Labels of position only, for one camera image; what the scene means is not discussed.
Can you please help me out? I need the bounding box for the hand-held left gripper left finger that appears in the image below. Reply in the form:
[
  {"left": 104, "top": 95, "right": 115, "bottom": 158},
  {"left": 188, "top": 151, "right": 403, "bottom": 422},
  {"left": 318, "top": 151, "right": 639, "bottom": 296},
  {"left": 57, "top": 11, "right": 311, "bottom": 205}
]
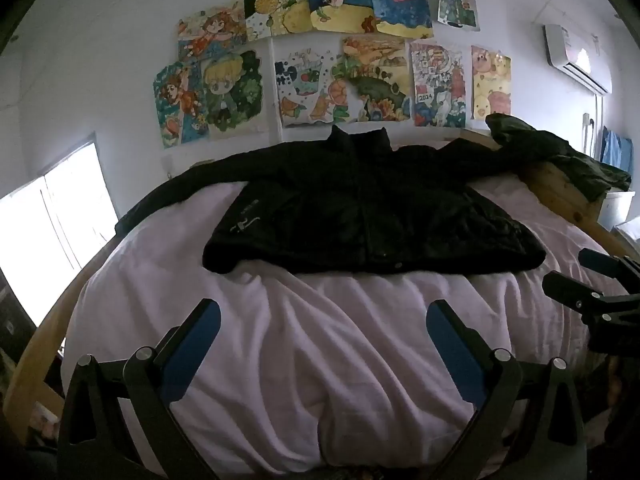
[{"left": 56, "top": 298, "right": 222, "bottom": 480}]

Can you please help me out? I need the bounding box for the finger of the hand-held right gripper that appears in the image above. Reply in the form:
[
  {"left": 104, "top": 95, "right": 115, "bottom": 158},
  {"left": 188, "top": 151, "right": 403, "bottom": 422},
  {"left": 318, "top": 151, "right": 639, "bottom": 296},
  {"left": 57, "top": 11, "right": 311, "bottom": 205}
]
[
  {"left": 542, "top": 270, "right": 640, "bottom": 330},
  {"left": 578, "top": 247, "right": 640, "bottom": 287}
]

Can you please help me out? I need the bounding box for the black jacket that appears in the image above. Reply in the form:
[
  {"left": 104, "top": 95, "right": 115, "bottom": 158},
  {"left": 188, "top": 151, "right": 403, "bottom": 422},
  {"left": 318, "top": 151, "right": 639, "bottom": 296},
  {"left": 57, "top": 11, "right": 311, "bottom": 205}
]
[{"left": 115, "top": 124, "right": 551, "bottom": 277}]

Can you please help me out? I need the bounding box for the sunflower and moon drawing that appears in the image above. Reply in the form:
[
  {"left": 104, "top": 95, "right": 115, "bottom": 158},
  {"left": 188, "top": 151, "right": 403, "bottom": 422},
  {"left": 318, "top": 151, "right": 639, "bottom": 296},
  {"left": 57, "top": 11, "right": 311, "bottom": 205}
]
[{"left": 243, "top": 0, "right": 313, "bottom": 41}]

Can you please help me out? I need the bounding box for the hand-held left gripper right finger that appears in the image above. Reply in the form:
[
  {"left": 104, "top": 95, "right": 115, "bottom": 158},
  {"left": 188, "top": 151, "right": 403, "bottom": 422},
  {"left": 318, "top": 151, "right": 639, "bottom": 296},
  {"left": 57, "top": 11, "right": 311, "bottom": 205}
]
[{"left": 426, "top": 299, "right": 587, "bottom": 480}]

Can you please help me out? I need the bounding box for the teal swimming girl drawing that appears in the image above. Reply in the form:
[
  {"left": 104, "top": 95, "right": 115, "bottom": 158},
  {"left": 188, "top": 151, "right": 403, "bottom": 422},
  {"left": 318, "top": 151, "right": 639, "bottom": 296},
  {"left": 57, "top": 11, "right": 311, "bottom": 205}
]
[{"left": 153, "top": 60, "right": 211, "bottom": 149}]

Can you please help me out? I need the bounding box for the white storage box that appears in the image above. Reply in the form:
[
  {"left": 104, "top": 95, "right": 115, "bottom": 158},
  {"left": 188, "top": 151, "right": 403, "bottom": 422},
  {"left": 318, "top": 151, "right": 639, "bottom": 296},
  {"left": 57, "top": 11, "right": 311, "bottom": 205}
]
[{"left": 597, "top": 190, "right": 637, "bottom": 233}]

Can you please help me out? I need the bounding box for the blue hanging cloth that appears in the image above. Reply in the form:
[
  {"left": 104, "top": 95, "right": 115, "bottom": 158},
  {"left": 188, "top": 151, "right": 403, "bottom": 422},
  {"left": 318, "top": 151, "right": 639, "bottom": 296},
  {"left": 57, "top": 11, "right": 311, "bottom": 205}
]
[{"left": 600, "top": 126, "right": 635, "bottom": 168}]

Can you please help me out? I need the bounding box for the white fish bowl drawing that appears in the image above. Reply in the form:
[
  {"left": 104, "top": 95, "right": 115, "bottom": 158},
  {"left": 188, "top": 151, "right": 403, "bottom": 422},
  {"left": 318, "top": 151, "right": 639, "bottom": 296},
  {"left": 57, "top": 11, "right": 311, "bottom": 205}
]
[{"left": 275, "top": 47, "right": 351, "bottom": 128}]

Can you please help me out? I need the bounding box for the pink blob sea drawing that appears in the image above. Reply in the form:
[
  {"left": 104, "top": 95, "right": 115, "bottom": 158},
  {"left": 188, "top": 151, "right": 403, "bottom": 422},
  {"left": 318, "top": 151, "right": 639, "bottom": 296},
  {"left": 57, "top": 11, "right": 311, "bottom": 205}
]
[{"left": 367, "top": 0, "right": 434, "bottom": 39}]

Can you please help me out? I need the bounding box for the crowded city drawing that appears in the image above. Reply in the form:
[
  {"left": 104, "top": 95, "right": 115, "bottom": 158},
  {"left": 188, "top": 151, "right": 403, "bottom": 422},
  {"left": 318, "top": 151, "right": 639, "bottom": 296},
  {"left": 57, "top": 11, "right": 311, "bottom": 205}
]
[{"left": 410, "top": 40, "right": 467, "bottom": 128}]

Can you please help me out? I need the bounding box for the white wall pipe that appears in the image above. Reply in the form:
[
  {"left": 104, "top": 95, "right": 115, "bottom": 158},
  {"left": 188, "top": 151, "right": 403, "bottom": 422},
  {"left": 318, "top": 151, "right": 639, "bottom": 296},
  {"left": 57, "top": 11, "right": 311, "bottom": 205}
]
[{"left": 582, "top": 95, "right": 606, "bottom": 157}]

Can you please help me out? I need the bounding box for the white air conditioner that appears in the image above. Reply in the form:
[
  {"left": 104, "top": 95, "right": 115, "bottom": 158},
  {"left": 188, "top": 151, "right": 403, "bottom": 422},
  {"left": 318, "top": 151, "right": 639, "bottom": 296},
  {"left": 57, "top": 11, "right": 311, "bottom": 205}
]
[{"left": 544, "top": 22, "right": 613, "bottom": 96}]

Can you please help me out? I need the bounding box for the dark green jacket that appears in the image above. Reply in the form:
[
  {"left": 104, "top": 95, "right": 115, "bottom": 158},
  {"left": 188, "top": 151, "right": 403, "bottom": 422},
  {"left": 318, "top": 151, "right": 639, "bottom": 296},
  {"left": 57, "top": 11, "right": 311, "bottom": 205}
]
[{"left": 485, "top": 112, "right": 632, "bottom": 200}]

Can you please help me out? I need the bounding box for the bright window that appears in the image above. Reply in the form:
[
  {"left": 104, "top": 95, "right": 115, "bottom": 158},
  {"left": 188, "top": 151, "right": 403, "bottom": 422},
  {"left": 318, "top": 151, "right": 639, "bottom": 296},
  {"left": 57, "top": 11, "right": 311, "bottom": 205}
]
[{"left": 0, "top": 132, "right": 121, "bottom": 328}]

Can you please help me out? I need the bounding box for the pink pig yellow drawing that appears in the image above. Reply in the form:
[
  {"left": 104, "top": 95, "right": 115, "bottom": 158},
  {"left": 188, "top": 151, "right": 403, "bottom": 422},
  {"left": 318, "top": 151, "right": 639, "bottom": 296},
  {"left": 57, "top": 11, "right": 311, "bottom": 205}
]
[{"left": 471, "top": 45, "right": 512, "bottom": 119}]

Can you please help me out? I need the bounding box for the wooden bed frame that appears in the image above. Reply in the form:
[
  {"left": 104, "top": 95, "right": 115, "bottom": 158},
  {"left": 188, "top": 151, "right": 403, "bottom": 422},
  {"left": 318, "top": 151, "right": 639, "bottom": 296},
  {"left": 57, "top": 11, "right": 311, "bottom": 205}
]
[{"left": 7, "top": 127, "right": 636, "bottom": 446}]

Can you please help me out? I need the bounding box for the blond figure drawing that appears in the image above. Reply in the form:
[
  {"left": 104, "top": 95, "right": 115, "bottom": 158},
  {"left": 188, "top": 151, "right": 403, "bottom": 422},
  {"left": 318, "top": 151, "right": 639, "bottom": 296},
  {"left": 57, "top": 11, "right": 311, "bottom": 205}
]
[{"left": 200, "top": 50, "right": 266, "bottom": 139}]

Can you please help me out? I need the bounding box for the orange turtle drawing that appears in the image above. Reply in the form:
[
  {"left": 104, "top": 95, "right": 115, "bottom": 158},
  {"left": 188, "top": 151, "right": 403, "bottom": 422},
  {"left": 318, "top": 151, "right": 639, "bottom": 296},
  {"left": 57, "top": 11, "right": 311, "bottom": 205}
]
[{"left": 342, "top": 35, "right": 414, "bottom": 124}]

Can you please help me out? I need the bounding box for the orange-haired girl drawing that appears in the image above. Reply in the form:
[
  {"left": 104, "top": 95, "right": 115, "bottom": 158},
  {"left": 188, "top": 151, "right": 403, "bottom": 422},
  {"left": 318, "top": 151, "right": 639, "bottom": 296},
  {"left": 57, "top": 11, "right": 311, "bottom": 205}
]
[{"left": 177, "top": 2, "right": 247, "bottom": 61}]

